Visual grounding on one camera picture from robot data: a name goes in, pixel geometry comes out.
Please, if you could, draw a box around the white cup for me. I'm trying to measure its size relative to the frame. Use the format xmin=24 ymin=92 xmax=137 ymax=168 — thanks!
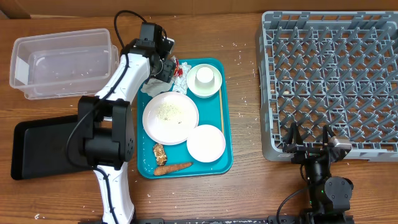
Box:
xmin=195 ymin=67 xmax=215 ymax=88

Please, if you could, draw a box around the teal plastic tray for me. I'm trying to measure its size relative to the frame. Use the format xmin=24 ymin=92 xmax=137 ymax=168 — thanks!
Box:
xmin=137 ymin=57 xmax=234 ymax=180

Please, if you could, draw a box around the grey dishwasher rack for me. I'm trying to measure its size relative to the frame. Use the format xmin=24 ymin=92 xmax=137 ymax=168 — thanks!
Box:
xmin=256 ymin=11 xmax=397 ymax=162

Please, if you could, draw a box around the white saucer bowl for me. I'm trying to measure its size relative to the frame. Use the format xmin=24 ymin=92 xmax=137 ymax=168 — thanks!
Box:
xmin=187 ymin=64 xmax=223 ymax=98

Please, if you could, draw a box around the small white plate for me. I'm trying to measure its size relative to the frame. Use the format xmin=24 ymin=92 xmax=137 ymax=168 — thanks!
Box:
xmin=187 ymin=124 xmax=226 ymax=163

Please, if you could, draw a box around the white napkin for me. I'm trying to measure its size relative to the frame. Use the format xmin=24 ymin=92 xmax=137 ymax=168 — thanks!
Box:
xmin=172 ymin=62 xmax=192 ymax=95

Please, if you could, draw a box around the orange carrot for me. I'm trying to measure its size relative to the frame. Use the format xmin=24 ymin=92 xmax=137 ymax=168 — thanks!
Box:
xmin=154 ymin=162 xmax=193 ymax=176

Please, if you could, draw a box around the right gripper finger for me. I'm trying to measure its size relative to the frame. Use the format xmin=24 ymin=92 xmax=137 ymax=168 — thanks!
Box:
xmin=322 ymin=124 xmax=335 ymax=145
xmin=285 ymin=122 xmax=303 ymax=145

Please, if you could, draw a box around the large white plate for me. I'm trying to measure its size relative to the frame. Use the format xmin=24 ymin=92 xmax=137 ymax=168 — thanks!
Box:
xmin=142 ymin=91 xmax=199 ymax=146

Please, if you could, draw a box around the black plastic tray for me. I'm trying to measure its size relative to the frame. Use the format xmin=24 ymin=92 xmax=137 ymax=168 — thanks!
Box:
xmin=11 ymin=115 xmax=90 ymax=180

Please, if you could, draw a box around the brown walnut piece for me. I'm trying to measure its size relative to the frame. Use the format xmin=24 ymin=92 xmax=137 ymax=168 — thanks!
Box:
xmin=153 ymin=143 xmax=168 ymax=166

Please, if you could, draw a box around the clear plastic bin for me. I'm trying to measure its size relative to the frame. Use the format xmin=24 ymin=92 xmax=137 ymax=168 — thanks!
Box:
xmin=9 ymin=29 xmax=119 ymax=100

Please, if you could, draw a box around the red snack wrapper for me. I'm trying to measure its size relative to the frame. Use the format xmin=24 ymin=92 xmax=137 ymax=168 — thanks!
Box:
xmin=171 ymin=56 xmax=183 ymax=77

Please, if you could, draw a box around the wooden chopstick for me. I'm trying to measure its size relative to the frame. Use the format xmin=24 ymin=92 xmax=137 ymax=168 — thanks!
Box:
xmin=218 ymin=88 xmax=224 ymax=135

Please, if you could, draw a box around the white tissue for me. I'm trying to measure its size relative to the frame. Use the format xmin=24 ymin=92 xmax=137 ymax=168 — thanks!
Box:
xmin=141 ymin=78 xmax=174 ymax=97

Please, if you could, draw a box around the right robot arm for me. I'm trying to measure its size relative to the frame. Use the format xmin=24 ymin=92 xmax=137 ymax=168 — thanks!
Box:
xmin=275 ymin=122 xmax=354 ymax=224

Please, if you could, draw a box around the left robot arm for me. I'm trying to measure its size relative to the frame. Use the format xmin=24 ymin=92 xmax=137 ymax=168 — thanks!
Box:
xmin=68 ymin=38 xmax=175 ymax=223

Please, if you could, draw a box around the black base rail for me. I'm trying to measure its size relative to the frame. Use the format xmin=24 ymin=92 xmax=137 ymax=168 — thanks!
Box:
xmin=134 ymin=215 xmax=300 ymax=224

